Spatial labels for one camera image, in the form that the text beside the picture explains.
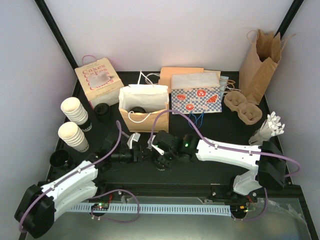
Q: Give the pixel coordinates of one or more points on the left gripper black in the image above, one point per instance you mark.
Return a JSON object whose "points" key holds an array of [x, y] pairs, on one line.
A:
{"points": [[137, 154]]}

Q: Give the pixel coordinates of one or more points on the white slotted cable duct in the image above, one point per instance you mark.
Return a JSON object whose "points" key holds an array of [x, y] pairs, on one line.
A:
{"points": [[161, 209]]}

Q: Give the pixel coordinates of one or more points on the blue checkered paper bag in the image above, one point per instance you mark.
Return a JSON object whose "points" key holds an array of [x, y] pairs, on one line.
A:
{"points": [[196, 94]]}

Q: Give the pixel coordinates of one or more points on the black cup lid stack left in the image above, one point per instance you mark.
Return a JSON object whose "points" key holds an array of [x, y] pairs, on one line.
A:
{"points": [[61, 159]]}

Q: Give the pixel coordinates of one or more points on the stack of paper cups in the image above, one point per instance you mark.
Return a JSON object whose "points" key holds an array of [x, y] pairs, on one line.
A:
{"points": [[73, 136], [76, 113]]}

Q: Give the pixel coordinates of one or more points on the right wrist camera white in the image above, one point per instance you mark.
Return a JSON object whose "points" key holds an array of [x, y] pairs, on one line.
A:
{"points": [[155, 147]]}

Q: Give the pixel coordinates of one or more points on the orange paper bag white handles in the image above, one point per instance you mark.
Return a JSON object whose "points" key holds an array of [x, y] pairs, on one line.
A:
{"points": [[143, 106]]}

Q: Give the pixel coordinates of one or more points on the flat kraft bag brown handles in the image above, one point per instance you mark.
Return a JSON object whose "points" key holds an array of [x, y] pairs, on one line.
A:
{"points": [[226, 85]]}

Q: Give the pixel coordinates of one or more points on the paper coffee cup black sleeve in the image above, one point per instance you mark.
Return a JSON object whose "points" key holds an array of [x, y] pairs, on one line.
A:
{"points": [[137, 109]]}

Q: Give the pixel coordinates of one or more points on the tall brown paper bag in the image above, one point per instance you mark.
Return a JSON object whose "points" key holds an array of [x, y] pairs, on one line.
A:
{"points": [[260, 64]]}

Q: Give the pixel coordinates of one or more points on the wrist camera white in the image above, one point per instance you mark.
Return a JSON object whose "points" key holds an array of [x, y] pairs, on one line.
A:
{"points": [[155, 147], [134, 138]]}

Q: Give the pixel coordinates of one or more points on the lower stack of paper cups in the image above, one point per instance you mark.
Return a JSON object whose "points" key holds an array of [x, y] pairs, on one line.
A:
{"points": [[73, 136]]}

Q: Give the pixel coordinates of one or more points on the upper stack of paper cups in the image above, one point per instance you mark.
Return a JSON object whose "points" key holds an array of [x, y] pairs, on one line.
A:
{"points": [[76, 113]]}

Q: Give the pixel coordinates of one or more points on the black coffee cup lid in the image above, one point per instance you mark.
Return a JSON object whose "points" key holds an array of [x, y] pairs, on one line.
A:
{"points": [[103, 112]]}

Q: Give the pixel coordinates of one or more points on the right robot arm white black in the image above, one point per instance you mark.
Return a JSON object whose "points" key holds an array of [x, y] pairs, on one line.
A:
{"points": [[262, 169]]}

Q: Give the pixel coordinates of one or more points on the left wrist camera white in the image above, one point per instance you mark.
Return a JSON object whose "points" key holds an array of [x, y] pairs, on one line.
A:
{"points": [[134, 138]]}

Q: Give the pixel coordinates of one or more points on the Cakes printed paper bag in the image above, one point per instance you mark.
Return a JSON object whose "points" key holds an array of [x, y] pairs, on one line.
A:
{"points": [[99, 81]]}

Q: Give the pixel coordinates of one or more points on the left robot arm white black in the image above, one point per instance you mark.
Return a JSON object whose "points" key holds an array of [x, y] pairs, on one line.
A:
{"points": [[42, 205]]}

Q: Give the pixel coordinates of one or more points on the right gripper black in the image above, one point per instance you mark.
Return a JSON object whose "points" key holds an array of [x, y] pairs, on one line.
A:
{"points": [[162, 163]]}

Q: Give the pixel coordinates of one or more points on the white wrapped straws in cup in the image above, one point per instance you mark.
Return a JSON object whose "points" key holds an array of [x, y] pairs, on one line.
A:
{"points": [[271, 127]]}

